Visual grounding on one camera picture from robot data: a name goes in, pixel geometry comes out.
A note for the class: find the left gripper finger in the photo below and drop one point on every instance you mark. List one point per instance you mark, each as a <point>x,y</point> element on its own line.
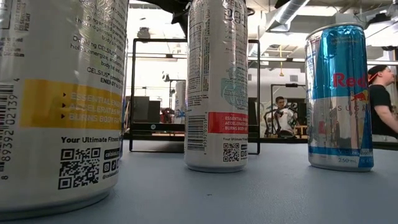
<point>183,23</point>

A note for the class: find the white Celsius Arctic can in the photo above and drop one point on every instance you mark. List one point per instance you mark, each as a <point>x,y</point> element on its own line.
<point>180,99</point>

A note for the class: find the white Celsius can red band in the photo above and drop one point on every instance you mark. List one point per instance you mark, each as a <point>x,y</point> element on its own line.
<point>217,93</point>

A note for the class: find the black background robot arm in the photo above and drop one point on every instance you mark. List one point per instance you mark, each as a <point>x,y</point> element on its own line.
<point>268,119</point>

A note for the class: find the dark ceiling fixture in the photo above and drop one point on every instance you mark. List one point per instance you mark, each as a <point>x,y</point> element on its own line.
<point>143,33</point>

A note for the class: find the long overhead light bar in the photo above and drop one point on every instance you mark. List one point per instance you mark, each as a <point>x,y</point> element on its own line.
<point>155,56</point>

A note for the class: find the black computer tower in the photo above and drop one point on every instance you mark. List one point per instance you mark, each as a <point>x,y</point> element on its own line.
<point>143,110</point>

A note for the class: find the yellow hanging pendant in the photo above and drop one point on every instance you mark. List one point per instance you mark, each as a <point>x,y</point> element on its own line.
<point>281,74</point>

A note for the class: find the person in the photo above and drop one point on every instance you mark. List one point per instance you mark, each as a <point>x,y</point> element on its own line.
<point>381,105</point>
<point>284,119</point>

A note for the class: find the white Celsius can yellow band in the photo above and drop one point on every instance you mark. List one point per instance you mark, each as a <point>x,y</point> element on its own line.
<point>62,124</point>

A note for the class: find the blue table mat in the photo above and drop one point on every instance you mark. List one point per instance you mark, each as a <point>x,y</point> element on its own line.
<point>248,193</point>

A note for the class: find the silver ceiling duct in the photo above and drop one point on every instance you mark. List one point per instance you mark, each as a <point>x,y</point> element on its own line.
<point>287,14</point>

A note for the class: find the wooden shelf black metal frame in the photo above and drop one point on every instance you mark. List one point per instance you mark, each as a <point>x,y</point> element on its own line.
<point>161,127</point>

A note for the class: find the black background stand frame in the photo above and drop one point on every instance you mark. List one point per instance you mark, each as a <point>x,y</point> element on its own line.
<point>287,85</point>

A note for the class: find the grey wall vent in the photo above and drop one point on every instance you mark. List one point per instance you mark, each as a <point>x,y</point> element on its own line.
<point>293,78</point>

